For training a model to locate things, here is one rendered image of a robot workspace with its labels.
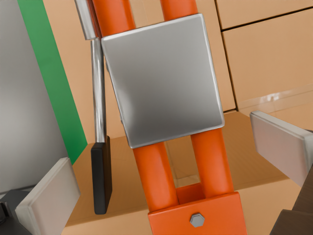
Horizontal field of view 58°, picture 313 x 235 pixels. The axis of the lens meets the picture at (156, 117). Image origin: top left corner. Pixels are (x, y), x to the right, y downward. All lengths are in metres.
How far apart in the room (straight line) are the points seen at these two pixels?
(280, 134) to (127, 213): 0.24
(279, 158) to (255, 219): 0.22
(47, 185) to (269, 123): 0.13
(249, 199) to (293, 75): 0.49
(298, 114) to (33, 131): 1.07
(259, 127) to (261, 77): 0.58
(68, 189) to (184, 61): 0.11
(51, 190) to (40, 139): 1.22
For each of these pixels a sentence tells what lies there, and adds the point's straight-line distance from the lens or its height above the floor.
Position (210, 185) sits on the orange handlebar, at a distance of 0.20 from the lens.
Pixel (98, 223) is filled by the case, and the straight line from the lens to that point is 0.37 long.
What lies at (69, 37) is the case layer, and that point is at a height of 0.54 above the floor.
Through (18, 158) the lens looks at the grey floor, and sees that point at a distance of 1.45.
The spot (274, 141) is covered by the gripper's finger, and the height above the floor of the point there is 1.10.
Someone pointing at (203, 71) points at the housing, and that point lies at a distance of 0.17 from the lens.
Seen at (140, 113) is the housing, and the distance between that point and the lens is 0.17.
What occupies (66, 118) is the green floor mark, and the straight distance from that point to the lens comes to 1.33.
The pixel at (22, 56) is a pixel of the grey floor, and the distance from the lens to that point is 1.36.
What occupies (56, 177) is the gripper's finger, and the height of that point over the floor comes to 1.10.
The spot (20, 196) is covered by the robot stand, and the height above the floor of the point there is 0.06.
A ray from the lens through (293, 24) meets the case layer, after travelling 0.80.
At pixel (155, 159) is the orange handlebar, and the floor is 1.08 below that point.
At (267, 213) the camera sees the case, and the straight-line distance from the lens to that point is 0.39.
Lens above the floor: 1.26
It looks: 79 degrees down
